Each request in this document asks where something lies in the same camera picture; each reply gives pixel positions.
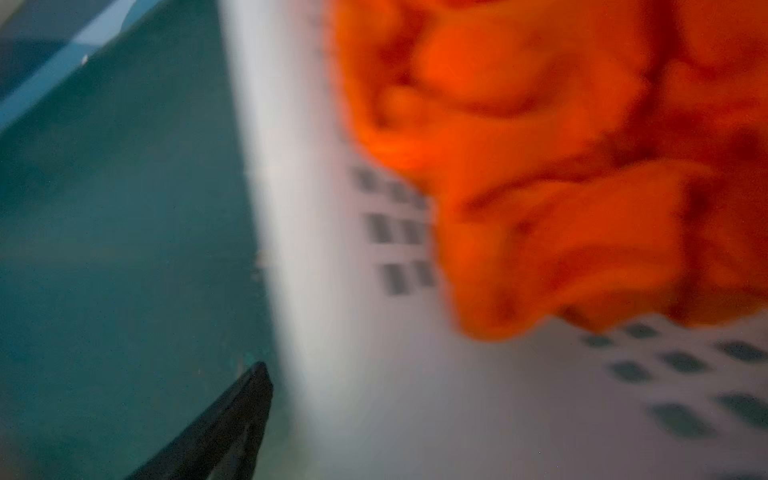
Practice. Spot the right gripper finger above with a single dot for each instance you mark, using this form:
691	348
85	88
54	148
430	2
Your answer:
223	442

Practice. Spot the white plastic laundry basket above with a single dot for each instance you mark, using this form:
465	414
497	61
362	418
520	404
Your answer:
382	384

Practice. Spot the orange t shirt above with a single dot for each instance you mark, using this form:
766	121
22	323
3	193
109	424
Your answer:
591	160

